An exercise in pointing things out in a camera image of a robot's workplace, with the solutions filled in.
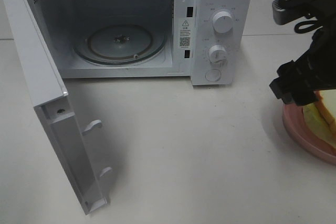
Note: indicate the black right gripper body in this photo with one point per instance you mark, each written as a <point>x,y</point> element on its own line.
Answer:
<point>317,65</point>

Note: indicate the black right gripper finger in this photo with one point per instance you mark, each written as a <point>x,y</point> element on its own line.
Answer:
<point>292,91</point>
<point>287,72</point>

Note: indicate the pink round plate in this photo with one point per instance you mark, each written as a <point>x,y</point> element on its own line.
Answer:
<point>293,120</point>

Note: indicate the white bread sandwich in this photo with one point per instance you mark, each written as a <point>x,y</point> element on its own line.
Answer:
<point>319,116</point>

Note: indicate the white microwave knob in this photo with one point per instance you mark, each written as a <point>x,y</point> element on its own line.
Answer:
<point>222,21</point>
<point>217,54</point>

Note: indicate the round door release button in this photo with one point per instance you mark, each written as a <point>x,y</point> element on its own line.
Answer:
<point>213,75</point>

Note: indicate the white microwave door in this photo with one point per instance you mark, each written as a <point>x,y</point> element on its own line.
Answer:
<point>51,102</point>

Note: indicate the white microwave oven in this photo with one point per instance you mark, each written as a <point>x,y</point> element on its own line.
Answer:
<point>188,25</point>

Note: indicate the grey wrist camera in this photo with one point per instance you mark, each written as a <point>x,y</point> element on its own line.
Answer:
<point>285,11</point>

